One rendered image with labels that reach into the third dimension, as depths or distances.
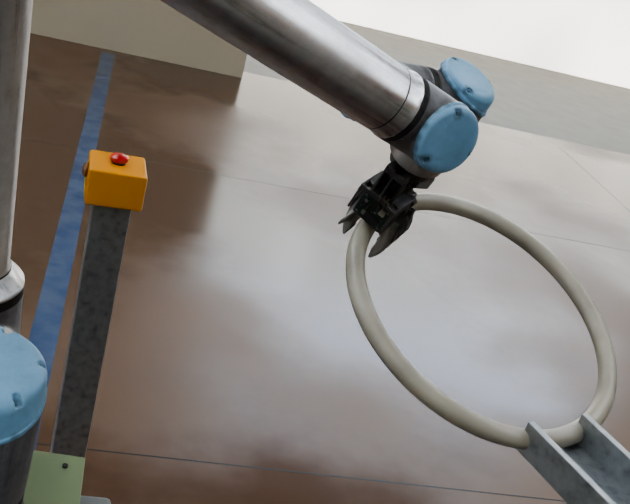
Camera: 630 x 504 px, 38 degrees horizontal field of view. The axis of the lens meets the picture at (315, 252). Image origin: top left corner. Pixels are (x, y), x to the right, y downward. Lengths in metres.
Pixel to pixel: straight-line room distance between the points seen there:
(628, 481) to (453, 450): 1.97
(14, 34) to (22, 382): 0.38
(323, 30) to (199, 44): 5.99
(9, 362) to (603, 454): 0.83
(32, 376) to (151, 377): 2.16
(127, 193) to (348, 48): 0.99
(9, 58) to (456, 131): 0.52
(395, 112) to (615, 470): 0.62
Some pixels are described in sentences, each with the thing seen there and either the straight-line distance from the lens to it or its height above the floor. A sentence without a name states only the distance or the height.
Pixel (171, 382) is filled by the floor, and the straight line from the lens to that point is 3.21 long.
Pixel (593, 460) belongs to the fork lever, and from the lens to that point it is 1.41.
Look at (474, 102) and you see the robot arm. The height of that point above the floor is 1.53.
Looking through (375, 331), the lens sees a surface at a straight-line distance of 1.30.
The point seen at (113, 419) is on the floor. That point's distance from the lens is 2.99.
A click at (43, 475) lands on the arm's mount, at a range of 1.35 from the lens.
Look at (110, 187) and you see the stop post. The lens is 1.93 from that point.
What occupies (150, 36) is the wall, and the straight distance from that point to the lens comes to 6.97.
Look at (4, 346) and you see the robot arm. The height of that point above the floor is 1.20.
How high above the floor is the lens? 1.80
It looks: 24 degrees down
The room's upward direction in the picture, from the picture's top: 16 degrees clockwise
